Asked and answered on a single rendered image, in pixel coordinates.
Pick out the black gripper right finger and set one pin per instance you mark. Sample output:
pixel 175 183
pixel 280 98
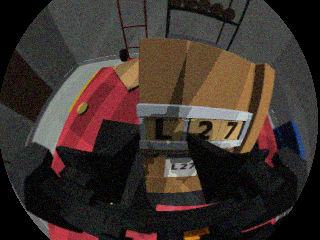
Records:
pixel 217 168

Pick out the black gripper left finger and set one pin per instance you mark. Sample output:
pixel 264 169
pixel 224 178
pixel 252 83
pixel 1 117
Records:
pixel 110 166

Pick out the yellow flat disc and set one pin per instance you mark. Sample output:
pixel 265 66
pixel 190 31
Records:
pixel 82 108

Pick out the white paper ticket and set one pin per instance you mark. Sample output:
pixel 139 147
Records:
pixel 179 166

